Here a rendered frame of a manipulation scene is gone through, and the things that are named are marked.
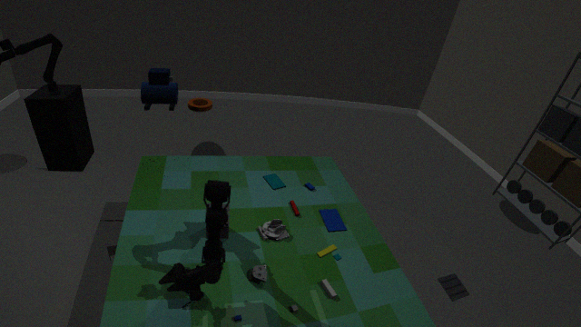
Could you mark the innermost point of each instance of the yellow flat bar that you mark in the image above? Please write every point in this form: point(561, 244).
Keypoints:
point(327, 250)

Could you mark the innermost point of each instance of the teal flat plate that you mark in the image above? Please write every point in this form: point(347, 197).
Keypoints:
point(274, 181)

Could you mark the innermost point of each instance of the red rectangular bar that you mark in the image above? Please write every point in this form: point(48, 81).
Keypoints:
point(294, 208)

